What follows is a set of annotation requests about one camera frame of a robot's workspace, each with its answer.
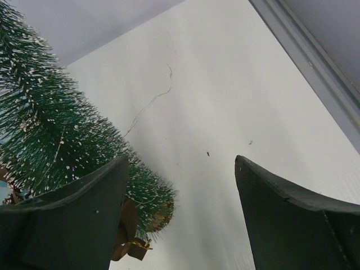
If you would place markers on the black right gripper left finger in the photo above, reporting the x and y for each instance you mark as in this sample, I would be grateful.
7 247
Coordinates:
71 227

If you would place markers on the small green christmas tree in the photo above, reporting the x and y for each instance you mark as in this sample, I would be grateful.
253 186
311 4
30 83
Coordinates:
52 135

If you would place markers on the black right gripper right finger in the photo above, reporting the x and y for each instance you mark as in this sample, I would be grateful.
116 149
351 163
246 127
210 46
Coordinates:
291 227

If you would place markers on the brown ribbon bow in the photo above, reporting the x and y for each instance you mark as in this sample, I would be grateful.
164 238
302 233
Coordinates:
126 242

